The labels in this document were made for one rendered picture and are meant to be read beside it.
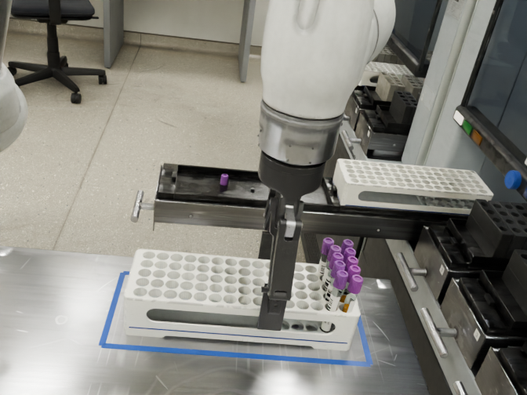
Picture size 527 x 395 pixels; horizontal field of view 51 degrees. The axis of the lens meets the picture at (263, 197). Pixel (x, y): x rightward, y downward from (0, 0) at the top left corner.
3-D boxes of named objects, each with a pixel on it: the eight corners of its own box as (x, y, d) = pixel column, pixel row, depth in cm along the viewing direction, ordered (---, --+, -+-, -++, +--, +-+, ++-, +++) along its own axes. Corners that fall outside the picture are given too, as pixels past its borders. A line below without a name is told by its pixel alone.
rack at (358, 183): (465, 195, 118) (474, 170, 114) (484, 222, 109) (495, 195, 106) (330, 184, 114) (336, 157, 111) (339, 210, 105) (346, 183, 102)
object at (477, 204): (501, 263, 94) (514, 235, 91) (490, 263, 94) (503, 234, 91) (474, 225, 104) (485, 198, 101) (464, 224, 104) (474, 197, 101)
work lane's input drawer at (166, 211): (467, 218, 123) (480, 183, 119) (492, 255, 111) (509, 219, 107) (138, 192, 114) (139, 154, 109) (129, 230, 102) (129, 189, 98)
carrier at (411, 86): (415, 108, 155) (420, 88, 152) (408, 107, 155) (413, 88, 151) (403, 93, 165) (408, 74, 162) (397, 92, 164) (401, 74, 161)
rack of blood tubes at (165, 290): (339, 299, 81) (348, 266, 77) (350, 351, 72) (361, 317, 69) (136, 282, 78) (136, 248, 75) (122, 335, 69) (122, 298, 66)
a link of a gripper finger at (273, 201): (302, 200, 65) (304, 200, 64) (292, 294, 65) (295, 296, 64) (270, 197, 65) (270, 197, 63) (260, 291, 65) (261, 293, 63)
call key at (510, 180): (508, 183, 88) (515, 167, 87) (517, 193, 86) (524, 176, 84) (501, 183, 88) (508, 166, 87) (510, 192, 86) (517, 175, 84)
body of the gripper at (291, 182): (260, 131, 65) (251, 197, 70) (263, 164, 58) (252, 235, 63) (322, 137, 66) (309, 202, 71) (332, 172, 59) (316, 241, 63)
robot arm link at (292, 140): (262, 115, 55) (255, 167, 58) (351, 125, 55) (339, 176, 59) (260, 84, 62) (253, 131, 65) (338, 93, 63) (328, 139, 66)
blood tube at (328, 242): (309, 298, 79) (320, 237, 73) (318, 295, 80) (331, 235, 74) (314, 306, 78) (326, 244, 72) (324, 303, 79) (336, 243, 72)
